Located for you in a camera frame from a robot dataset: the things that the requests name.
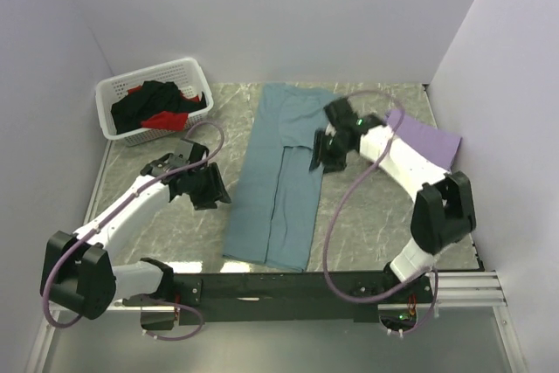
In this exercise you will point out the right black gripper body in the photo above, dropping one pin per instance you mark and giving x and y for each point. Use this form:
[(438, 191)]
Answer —
[(334, 157)]

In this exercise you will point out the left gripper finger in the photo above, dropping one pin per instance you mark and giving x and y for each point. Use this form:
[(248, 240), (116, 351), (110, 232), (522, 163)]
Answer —
[(202, 206), (218, 192)]

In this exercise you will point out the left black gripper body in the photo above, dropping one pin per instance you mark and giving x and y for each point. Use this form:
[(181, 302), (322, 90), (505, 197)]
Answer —
[(200, 184)]

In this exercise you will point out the blue t shirt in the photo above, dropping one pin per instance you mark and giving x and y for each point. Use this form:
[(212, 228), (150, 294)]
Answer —
[(276, 200)]

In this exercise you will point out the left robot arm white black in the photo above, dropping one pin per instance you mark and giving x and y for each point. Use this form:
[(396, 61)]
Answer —
[(79, 273)]

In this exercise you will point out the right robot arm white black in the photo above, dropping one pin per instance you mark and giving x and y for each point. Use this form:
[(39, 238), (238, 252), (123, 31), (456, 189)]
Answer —
[(443, 206)]

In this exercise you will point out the red t shirt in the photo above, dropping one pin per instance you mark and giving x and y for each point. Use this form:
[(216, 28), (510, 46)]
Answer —
[(166, 119)]

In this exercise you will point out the white plastic laundry basket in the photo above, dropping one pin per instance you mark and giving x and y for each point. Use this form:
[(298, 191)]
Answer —
[(152, 102)]

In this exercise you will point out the black t shirt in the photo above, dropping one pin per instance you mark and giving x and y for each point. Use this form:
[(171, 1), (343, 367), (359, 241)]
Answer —
[(148, 104)]

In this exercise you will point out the folded purple t shirt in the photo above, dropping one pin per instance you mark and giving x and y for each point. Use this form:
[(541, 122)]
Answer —
[(436, 145)]

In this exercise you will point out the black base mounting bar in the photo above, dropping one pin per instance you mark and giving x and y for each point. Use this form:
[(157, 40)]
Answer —
[(226, 297)]

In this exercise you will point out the aluminium frame rail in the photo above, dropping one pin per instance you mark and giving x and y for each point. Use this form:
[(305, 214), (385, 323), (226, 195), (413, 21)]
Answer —
[(292, 322)]

